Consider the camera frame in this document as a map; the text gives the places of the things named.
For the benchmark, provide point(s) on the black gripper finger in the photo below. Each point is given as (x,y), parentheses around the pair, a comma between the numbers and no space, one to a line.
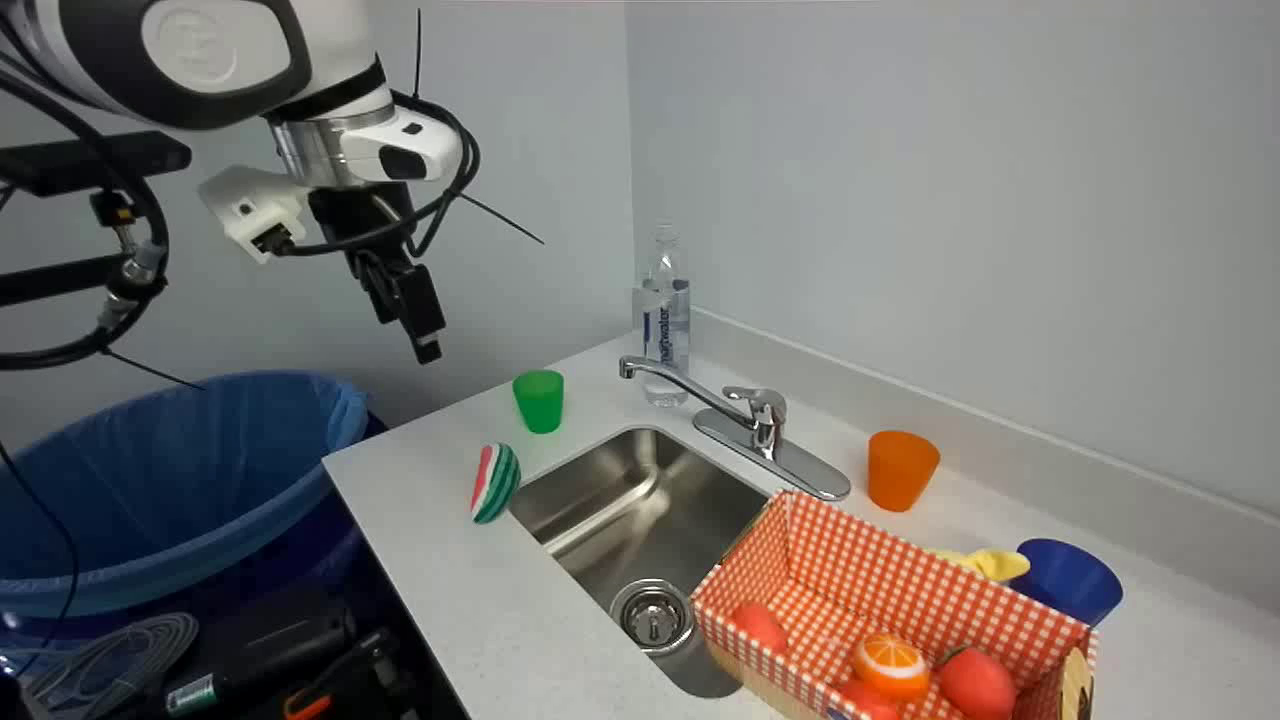
(420,322)
(375,287)

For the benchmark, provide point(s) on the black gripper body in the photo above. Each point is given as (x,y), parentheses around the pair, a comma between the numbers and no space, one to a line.
(363,222)

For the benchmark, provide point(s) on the watermelon slice plush toy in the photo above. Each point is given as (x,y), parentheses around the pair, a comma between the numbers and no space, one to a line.
(492,483)

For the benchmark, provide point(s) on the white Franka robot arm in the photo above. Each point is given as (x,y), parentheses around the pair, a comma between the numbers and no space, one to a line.
(203,55)

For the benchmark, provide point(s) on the stainless steel sink basin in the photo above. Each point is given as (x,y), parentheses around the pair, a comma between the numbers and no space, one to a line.
(640,513)

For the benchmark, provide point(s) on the chrome sink faucet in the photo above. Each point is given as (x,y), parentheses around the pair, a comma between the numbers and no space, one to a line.
(747,424)

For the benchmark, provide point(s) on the small red toy fruit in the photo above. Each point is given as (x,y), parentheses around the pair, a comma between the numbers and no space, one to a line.
(759,628)

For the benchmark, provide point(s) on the orange half toy fruit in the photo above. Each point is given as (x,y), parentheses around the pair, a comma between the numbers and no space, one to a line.
(890,664)

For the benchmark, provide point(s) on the yellow plush toy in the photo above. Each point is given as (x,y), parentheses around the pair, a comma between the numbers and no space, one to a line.
(995,564)

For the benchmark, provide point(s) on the large red toy fruit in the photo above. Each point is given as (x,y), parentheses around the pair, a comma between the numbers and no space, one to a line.
(977,682)

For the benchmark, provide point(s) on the green plastic cup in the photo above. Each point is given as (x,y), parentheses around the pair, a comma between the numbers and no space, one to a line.
(536,401)

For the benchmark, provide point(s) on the clear plastic water bottle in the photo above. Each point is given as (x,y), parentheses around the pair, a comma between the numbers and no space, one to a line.
(663,322)

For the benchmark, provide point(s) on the blue lined trash bin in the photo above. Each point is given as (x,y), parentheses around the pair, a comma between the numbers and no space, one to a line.
(172,483)

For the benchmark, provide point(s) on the grey mesh pad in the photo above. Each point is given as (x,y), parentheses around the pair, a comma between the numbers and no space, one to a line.
(113,664)

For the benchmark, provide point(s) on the orange plastic cup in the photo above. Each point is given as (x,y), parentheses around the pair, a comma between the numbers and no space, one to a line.
(901,471)

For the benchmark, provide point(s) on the red checkered basket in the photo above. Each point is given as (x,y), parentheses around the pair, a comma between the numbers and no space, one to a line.
(881,575)

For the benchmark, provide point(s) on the blue plastic bowl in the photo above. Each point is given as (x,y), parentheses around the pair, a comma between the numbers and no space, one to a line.
(1067,581)

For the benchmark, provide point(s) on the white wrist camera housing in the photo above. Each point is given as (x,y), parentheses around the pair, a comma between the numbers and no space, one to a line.
(254,204)

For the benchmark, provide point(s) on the black bar stereo camera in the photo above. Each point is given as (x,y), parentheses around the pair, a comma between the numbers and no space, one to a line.
(93,160)

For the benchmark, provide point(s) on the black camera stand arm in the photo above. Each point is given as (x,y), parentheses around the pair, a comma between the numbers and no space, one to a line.
(65,278)

